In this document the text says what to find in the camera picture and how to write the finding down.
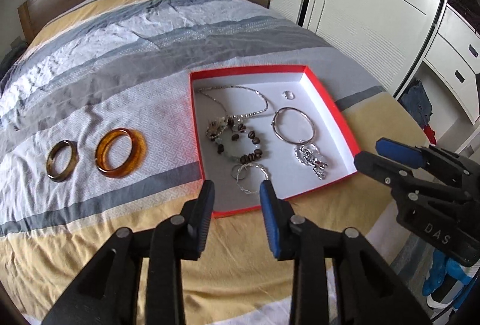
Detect blue plastic bag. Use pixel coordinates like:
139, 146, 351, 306
422, 249, 470, 298

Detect chunky silver bangle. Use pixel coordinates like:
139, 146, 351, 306
294, 143, 322, 166

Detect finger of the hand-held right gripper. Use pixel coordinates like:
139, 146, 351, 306
354, 151, 415, 195
376, 137, 447, 170

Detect dark cloth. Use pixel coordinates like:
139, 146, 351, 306
0, 43, 24, 75

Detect thin metal bangle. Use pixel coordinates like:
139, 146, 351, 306
271, 107, 318, 144

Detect dark brown bangle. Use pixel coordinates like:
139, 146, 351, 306
46, 139, 79, 184

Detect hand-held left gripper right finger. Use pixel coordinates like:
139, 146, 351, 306
259, 179, 432, 325

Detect thin twisted hoop bracelet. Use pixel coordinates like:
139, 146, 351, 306
236, 162, 271, 195

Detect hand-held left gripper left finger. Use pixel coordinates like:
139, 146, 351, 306
41, 179, 216, 325

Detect amber bangle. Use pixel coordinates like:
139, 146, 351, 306
95, 128, 148, 179

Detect red cloth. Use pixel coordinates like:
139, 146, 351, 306
422, 124, 439, 146

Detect beaded bracelet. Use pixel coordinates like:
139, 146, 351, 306
214, 122, 265, 165

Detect gold chain necklace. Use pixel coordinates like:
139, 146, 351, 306
197, 85, 269, 140

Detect red cardboard box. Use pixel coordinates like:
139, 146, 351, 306
189, 65, 363, 218

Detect white drawer unit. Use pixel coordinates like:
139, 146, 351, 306
394, 5, 480, 123

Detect striped duvet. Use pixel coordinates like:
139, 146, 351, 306
0, 0, 456, 325

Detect blue denim clothes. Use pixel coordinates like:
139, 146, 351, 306
398, 79, 436, 130

